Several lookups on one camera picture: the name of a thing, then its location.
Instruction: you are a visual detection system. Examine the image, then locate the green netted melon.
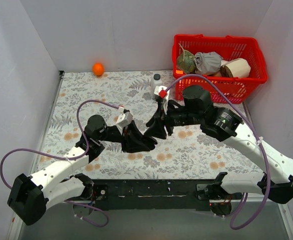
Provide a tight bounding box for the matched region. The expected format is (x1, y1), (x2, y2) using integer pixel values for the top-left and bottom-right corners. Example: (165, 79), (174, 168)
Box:
(176, 43), (197, 74)

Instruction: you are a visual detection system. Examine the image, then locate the white bottle black cap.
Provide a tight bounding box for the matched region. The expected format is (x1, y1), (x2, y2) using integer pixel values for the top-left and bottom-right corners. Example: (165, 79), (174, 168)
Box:
(150, 73), (163, 100)

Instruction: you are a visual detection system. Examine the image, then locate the beige paper roll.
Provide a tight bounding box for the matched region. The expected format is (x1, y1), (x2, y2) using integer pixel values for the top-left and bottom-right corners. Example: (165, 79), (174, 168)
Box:
(211, 58), (251, 79)

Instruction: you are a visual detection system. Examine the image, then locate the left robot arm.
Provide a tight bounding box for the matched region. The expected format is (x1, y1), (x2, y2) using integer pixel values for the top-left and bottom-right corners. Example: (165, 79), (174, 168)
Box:
(7, 112), (158, 226)

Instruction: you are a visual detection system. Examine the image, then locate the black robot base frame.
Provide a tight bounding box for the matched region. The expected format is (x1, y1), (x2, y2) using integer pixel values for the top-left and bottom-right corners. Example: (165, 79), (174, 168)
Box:
(71, 178), (240, 216)

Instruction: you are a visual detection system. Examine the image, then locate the red plastic shopping basket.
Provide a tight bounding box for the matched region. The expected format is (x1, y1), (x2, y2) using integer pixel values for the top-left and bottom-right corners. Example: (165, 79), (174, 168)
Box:
(171, 34), (268, 104)

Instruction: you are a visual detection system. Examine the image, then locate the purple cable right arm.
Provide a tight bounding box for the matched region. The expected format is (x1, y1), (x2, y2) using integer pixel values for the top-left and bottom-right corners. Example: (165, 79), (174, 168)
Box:
(165, 73), (272, 230)

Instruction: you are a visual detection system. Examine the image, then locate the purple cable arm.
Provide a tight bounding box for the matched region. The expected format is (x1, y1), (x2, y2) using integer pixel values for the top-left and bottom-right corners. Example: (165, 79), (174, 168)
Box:
(0, 99), (110, 228)
(165, 73), (272, 230)

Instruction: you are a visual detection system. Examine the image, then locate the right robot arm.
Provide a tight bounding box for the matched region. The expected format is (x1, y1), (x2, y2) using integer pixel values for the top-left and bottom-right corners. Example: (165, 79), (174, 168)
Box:
(145, 85), (293, 204)

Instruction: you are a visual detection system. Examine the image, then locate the floral patterned table mat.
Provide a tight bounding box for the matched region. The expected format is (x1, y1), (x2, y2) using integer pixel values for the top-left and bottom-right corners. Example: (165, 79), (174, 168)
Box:
(32, 71), (260, 179)

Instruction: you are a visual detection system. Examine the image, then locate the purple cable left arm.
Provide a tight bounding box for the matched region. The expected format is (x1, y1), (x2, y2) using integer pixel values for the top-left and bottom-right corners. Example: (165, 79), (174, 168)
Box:
(0, 99), (110, 228)

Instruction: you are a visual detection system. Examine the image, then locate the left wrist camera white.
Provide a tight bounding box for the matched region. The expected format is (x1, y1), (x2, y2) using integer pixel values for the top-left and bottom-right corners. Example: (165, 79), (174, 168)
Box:
(115, 105), (133, 134)

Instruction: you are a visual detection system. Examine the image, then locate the grey crumpled cloth bag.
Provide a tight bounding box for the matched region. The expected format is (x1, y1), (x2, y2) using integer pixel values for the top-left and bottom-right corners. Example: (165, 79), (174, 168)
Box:
(194, 51), (223, 76)

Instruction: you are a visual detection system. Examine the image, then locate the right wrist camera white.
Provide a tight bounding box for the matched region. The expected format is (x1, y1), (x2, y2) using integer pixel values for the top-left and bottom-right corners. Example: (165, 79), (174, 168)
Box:
(153, 85), (170, 114)

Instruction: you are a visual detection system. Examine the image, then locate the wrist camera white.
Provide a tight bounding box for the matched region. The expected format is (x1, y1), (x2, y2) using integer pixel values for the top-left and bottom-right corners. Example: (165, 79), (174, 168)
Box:
(153, 85), (170, 114)
(115, 105), (133, 134)

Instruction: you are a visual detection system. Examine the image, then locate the orange fruit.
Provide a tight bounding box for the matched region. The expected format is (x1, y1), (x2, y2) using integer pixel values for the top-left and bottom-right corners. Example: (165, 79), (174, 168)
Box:
(92, 62), (105, 76)

